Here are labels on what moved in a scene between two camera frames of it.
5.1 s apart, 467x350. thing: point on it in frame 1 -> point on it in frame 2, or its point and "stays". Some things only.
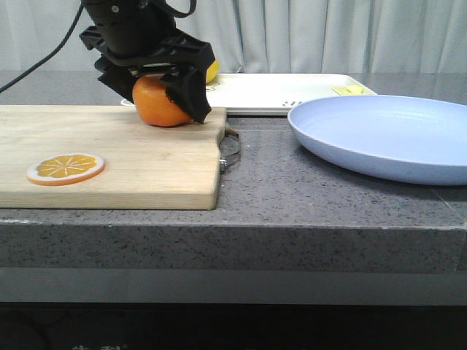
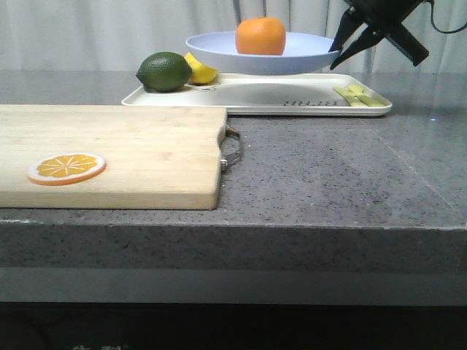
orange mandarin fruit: (154, 105) -> (260, 36)
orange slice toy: (65, 169) stays
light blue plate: (419, 138) -> (218, 52)
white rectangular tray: (274, 92) stays
